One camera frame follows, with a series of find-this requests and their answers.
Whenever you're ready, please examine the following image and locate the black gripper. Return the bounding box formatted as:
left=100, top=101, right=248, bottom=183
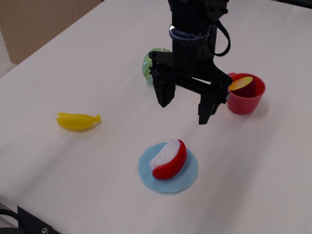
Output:
left=149, top=36, right=232, bottom=125

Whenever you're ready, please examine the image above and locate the red plastic cup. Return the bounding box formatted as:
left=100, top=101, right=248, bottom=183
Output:
left=227, top=73, right=266, bottom=115

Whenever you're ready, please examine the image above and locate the red and white toy sushi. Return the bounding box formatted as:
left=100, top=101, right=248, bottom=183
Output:
left=149, top=139, right=187, bottom=180

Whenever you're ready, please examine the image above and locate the yellow toy banana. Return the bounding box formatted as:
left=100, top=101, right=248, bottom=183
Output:
left=56, top=112, right=101, bottom=130

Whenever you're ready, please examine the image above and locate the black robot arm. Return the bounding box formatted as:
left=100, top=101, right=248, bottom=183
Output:
left=149, top=0, right=232, bottom=125

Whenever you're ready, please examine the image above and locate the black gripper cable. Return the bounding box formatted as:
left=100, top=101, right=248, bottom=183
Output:
left=213, top=19, right=231, bottom=57

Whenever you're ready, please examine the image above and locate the light blue plastic plate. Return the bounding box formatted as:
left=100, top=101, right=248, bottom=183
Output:
left=138, top=142, right=198, bottom=194

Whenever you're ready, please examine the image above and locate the black braided cable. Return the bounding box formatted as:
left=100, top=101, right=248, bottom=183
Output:
left=0, top=208, right=29, bottom=234

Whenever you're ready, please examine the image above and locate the black corner bracket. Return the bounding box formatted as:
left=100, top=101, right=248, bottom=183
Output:
left=18, top=206, right=61, bottom=234

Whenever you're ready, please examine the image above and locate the green toy cabbage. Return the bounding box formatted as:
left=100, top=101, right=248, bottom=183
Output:
left=142, top=48, right=171, bottom=83

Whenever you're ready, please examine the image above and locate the purple yellow toy sweet potato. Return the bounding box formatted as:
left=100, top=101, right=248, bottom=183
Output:
left=229, top=76, right=256, bottom=98

